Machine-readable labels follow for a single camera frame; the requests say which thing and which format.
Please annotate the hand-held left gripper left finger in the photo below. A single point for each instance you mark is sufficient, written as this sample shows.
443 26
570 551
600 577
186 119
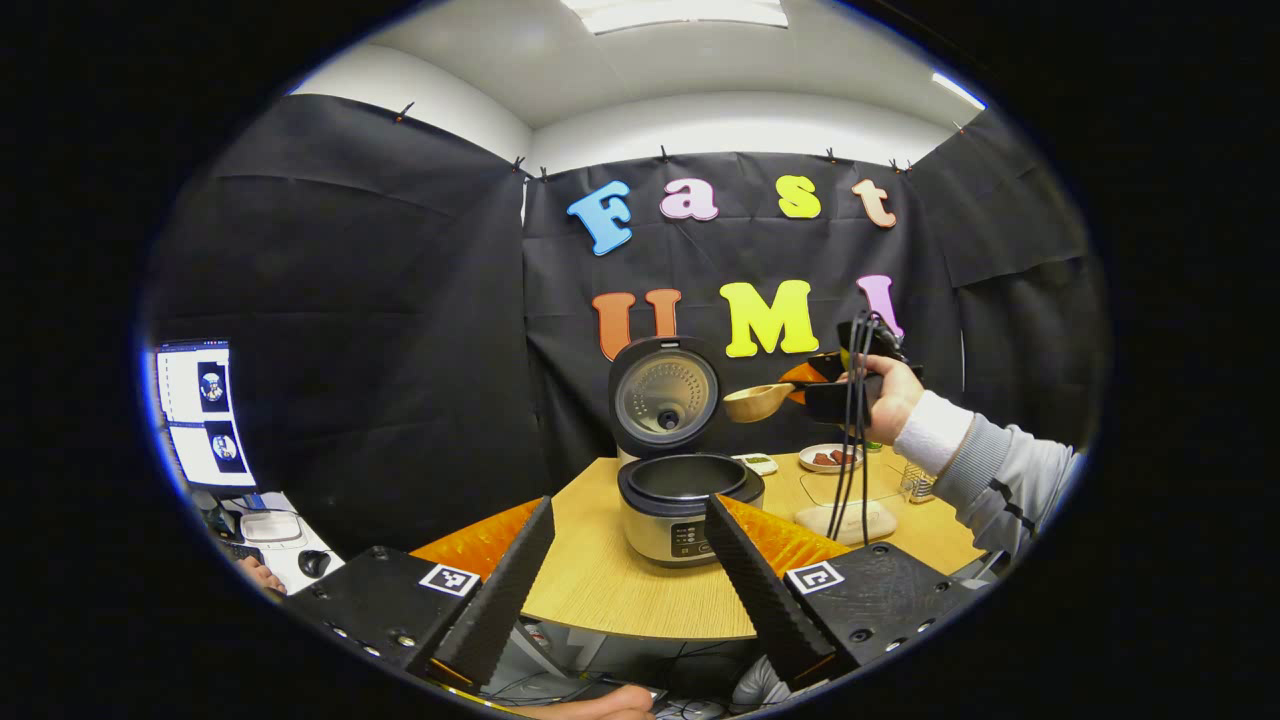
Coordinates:
505 600

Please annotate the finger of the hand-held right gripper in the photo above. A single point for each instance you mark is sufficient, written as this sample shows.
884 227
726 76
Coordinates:
815 368
830 405

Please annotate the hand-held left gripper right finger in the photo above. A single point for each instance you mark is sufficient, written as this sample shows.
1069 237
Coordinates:
750 590

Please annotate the wooden spoon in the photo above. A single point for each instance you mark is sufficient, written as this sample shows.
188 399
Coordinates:
755 402

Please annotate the dark grey rice cooker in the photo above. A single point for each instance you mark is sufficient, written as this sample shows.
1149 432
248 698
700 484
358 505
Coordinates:
665 520

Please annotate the clear chopstick holder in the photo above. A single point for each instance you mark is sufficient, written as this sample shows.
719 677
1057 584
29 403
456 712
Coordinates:
918 485

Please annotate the clear box of white rice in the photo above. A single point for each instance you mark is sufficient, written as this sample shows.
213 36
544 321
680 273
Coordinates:
880 522

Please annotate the white round plate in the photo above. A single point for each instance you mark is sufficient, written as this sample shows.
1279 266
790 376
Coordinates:
815 468

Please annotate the white divided bean dish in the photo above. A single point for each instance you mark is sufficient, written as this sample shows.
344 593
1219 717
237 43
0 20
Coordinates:
760 464

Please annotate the black computer mouse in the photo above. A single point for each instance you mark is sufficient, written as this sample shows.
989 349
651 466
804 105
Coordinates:
314 563

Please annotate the white side desk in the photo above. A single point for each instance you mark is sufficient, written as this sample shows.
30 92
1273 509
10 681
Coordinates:
280 570

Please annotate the row of black cloth clips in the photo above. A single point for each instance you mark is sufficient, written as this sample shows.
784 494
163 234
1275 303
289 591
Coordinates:
663 155

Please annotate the black backdrop cloth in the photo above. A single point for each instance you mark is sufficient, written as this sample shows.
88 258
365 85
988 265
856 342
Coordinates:
400 350

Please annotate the computer monitor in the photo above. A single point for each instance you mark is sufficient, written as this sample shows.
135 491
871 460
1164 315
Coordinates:
205 415

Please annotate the long ceiling light panel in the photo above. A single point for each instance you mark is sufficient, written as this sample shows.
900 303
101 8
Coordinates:
680 10

